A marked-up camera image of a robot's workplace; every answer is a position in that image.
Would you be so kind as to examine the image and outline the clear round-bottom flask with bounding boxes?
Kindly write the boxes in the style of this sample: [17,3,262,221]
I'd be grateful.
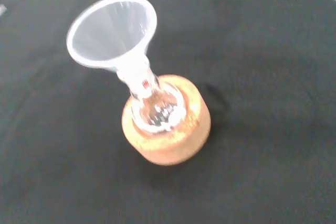
[128,73,187,133]

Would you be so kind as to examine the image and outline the cork ring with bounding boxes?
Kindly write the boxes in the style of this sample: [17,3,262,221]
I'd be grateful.
[121,74,212,166]

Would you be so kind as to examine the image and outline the black bench cloth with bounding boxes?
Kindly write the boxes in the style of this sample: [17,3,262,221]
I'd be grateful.
[0,0,336,224]

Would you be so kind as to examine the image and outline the white plastic funnel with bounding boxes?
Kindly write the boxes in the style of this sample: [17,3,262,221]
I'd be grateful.
[66,0,158,84]

